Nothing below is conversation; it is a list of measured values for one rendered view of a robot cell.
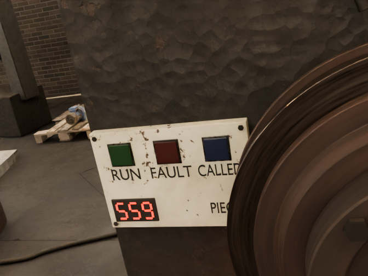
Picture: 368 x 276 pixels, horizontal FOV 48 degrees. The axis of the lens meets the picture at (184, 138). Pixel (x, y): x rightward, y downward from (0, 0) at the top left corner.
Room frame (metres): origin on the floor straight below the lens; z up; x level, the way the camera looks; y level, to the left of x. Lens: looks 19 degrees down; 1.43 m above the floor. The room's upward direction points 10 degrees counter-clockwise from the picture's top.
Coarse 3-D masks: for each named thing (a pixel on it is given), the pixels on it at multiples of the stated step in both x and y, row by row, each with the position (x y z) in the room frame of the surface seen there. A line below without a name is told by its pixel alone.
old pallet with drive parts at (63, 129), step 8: (64, 112) 5.59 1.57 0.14; (56, 120) 5.26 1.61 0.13; (64, 120) 5.12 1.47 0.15; (80, 120) 5.03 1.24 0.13; (56, 128) 4.82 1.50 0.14; (64, 128) 4.75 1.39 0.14; (72, 128) 4.69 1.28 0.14; (80, 128) 4.71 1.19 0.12; (88, 128) 4.61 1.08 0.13; (40, 136) 4.78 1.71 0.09; (48, 136) 4.95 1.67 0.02; (64, 136) 4.70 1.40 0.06; (72, 136) 4.75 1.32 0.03; (88, 136) 4.62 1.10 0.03
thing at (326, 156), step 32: (320, 128) 0.40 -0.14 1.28; (352, 128) 0.39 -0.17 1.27; (288, 160) 0.41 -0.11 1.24; (320, 160) 0.40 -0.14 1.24; (352, 160) 0.37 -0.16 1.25; (288, 192) 0.41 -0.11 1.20; (320, 192) 0.38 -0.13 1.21; (256, 224) 0.42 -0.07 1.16; (288, 224) 0.39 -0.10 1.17; (256, 256) 0.43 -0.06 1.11; (288, 256) 0.40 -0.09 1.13
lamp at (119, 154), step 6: (114, 150) 0.63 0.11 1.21; (120, 150) 0.63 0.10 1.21; (126, 150) 0.63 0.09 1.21; (114, 156) 0.63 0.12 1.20; (120, 156) 0.63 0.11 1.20; (126, 156) 0.63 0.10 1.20; (114, 162) 0.63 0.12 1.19; (120, 162) 0.63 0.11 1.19; (126, 162) 0.63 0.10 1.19; (132, 162) 0.63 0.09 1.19
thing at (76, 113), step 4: (68, 108) 4.87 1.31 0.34; (72, 108) 4.86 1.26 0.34; (76, 108) 4.87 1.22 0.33; (80, 108) 4.89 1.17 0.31; (84, 108) 5.04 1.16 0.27; (72, 112) 4.86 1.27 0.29; (76, 112) 4.85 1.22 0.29; (80, 112) 4.93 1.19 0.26; (84, 112) 4.99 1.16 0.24; (68, 116) 4.81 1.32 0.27; (72, 116) 4.76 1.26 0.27; (76, 116) 4.79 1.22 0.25; (80, 116) 4.90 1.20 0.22; (84, 116) 4.98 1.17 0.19; (68, 120) 4.77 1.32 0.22; (72, 120) 4.78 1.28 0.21; (76, 120) 4.78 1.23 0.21; (72, 124) 4.76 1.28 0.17
